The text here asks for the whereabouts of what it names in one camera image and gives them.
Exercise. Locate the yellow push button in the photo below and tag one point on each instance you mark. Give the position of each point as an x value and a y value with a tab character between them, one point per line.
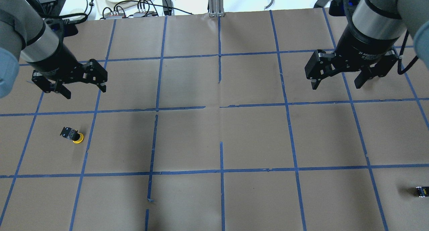
72	134

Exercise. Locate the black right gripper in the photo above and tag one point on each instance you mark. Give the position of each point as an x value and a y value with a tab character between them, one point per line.
356	46

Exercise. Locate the aluminium frame post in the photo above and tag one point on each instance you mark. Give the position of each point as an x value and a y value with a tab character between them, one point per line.
216	8

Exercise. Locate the black power adapter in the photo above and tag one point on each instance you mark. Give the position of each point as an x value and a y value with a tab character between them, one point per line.
167	7

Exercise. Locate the button at table edge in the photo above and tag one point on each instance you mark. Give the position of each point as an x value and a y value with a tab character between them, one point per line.
422	191

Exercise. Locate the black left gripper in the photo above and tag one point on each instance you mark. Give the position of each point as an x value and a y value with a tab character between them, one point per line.
56	63

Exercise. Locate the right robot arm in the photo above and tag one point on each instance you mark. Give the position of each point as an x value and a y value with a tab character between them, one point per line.
388	19

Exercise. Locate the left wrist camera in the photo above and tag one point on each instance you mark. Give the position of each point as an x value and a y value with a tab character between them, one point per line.
61	27

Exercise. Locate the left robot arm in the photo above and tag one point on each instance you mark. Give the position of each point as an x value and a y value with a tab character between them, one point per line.
38	40

